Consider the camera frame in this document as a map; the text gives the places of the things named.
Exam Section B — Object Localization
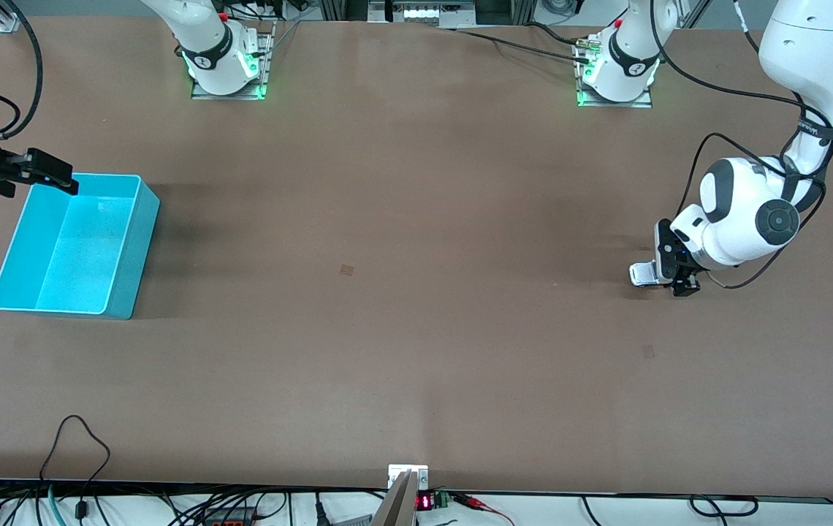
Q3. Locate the teal plastic bin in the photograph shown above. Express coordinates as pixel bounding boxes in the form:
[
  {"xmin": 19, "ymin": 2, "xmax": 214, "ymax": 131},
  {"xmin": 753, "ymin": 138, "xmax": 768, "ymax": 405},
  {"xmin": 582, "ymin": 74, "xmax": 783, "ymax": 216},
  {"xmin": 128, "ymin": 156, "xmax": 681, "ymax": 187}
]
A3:
[{"xmin": 0, "ymin": 172, "xmax": 161, "ymax": 321}]

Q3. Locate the white metal mounting bracket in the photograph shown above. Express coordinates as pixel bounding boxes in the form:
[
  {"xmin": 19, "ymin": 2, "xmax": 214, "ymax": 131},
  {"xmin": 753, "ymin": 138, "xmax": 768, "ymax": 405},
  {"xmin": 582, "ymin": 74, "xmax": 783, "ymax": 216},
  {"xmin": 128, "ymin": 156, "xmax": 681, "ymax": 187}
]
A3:
[{"xmin": 387, "ymin": 463, "xmax": 430, "ymax": 490}]

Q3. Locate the short black base cable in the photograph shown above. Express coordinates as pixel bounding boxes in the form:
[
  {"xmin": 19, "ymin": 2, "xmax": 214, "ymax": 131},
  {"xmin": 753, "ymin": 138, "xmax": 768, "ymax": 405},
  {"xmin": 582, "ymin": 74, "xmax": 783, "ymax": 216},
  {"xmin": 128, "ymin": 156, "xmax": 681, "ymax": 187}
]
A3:
[{"xmin": 525, "ymin": 22, "xmax": 593, "ymax": 48}]

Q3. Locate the black coiled cable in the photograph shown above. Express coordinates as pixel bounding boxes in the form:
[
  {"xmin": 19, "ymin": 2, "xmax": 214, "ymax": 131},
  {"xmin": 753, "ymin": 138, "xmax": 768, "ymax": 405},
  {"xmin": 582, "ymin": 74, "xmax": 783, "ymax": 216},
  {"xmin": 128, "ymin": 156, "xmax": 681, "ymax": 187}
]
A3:
[{"xmin": 688, "ymin": 495, "xmax": 761, "ymax": 519}]

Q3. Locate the white jeep toy black roof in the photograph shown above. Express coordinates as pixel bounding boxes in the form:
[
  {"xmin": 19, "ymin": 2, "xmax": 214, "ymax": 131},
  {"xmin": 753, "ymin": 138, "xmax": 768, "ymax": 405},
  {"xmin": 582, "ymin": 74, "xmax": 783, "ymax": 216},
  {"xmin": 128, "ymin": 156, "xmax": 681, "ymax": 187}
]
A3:
[{"xmin": 629, "ymin": 261, "xmax": 662, "ymax": 288}]

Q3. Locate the grey lit control box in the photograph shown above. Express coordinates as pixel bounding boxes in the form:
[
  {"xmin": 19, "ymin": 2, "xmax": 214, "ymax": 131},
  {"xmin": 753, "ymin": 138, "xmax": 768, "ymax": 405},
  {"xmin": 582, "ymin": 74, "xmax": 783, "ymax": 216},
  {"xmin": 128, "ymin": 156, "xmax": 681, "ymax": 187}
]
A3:
[{"xmin": 368, "ymin": 0, "xmax": 477, "ymax": 28}]

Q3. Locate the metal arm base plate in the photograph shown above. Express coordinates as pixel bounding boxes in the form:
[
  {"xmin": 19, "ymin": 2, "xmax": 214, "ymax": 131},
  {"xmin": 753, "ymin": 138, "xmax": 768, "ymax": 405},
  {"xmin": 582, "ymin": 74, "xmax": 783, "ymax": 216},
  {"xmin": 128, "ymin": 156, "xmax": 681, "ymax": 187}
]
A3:
[
  {"xmin": 574, "ymin": 35, "xmax": 655, "ymax": 109},
  {"xmin": 190, "ymin": 20, "xmax": 276, "ymax": 101}
]

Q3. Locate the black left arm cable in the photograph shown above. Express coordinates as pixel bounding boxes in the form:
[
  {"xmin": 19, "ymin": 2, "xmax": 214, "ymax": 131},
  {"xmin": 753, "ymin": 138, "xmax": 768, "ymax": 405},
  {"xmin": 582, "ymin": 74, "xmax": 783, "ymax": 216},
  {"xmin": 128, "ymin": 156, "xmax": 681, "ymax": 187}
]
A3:
[{"xmin": 650, "ymin": 0, "xmax": 833, "ymax": 290}]

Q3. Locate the grey aluminium post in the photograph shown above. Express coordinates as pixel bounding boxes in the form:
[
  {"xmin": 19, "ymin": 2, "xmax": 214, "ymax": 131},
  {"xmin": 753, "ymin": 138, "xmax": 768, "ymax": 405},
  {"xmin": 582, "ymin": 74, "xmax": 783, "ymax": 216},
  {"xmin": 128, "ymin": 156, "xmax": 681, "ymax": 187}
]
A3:
[{"xmin": 370, "ymin": 470, "xmax": 419, "ymax": 526}]

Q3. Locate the red clip lead wire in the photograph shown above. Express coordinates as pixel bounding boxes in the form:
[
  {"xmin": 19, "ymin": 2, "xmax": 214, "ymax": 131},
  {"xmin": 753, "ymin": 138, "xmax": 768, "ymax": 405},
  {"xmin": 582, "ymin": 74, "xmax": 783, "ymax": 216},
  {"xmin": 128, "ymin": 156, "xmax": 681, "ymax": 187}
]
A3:
[{"xmin": 452, "ymin": 492, "xmax": 516, "ymax": 526}]

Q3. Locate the thin black looped cable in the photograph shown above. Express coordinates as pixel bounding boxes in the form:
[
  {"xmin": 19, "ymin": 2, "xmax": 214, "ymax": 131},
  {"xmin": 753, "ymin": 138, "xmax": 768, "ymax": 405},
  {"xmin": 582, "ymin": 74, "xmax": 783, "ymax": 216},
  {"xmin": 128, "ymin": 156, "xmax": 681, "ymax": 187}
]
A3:
[{"xmin": 38, "ymin": 414, "xmax": 112, "ymax": 523}]

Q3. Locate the long black base cable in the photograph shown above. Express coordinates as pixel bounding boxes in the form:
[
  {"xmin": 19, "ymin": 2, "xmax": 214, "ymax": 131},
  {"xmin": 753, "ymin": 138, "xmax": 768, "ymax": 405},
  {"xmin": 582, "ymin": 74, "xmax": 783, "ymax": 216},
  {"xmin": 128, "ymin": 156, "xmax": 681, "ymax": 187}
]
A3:
[{"xmin": 452, "ymin": 28, "xmax": 594, "ymax": 65}]

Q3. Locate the black power strip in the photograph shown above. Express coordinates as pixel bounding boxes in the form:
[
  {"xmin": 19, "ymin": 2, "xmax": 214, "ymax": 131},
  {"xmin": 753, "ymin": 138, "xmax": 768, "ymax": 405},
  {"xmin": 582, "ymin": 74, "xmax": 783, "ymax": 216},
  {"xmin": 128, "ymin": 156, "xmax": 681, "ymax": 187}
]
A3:
[{"xmin": 201, "ymin": 511, "xmax": 260, "ymax": 526}]

